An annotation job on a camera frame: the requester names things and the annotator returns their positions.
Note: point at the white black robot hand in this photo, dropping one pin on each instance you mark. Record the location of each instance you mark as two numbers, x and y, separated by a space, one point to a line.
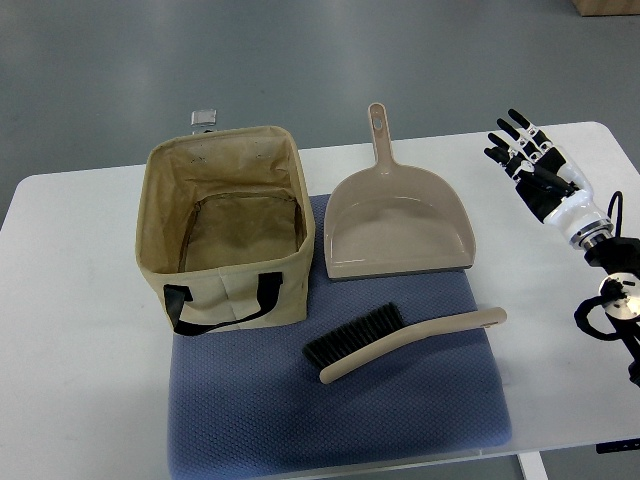
552 186

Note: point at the pink hand broom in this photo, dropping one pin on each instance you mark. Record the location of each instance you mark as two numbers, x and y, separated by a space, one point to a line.
367 338

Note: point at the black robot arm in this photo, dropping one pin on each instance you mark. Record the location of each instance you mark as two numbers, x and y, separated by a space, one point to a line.
618 294

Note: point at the yellow fabric bag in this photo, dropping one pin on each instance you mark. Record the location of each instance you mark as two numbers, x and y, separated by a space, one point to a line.
225 230

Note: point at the pink dustpan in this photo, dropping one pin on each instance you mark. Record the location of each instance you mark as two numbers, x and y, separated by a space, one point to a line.
392 219

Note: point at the cardboard box corner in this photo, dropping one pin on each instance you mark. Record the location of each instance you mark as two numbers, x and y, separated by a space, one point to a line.
594 8

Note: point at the black table control panel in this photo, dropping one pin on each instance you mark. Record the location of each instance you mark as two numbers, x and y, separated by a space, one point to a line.
618 446

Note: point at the white table leg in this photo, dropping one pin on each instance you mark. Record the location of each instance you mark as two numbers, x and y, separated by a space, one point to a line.
532 466

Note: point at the blue cushion mat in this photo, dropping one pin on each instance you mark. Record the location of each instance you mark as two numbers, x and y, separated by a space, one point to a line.
247 403

